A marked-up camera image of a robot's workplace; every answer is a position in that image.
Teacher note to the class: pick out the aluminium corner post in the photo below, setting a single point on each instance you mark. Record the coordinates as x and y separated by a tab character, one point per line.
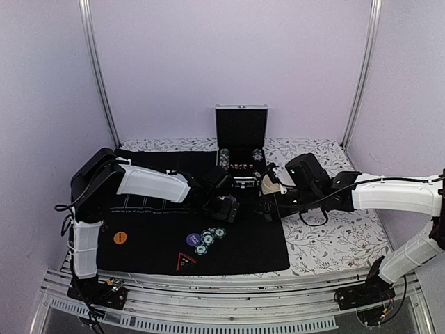
370	41
91	44

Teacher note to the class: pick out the red dice row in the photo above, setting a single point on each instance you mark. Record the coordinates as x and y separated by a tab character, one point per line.
241	166

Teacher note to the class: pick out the chip stack in case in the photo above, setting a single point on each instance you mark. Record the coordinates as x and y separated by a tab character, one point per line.
223	159
257	155

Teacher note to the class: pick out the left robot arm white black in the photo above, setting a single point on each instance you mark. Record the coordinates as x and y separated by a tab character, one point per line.
106	175

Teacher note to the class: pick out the cream ribbed ceramic mug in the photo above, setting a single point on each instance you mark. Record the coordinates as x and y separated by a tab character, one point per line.
269	186

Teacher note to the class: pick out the right chip stack in case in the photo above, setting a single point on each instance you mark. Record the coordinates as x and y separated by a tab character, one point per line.
257	155

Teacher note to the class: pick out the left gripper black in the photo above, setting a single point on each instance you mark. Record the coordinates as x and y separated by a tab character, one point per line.
224	214

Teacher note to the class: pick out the right aluminium corner post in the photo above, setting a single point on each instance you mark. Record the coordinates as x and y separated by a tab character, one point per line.
370	41

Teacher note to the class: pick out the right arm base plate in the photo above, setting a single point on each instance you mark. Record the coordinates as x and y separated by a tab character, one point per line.
367	293

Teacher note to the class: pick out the black poker mat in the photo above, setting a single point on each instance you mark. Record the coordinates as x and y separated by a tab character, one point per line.
157	231

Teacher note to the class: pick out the triangular red black marker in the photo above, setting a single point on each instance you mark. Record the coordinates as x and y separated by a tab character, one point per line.
184	261

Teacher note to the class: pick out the orange big blind button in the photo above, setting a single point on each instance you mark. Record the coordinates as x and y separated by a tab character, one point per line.
120	238

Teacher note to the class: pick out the purple small blind button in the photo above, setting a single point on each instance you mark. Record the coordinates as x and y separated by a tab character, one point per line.
193	239

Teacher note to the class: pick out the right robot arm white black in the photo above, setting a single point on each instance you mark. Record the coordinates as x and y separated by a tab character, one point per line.
304	185

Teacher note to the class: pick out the left aluminium corner post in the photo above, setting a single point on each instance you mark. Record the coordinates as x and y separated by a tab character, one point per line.
91	44

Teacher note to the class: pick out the aluminium front rail frame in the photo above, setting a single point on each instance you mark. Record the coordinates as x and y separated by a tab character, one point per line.
263	303

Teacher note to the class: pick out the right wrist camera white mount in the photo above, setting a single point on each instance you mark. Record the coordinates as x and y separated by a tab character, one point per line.
275	172

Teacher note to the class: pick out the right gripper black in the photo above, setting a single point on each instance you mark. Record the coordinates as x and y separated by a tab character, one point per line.
265	200

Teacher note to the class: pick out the left chip stack in case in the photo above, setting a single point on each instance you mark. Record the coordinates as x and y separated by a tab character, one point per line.
223	159

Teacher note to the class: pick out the aluminium poker chip case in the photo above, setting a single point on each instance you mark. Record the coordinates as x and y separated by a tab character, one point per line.
241	129

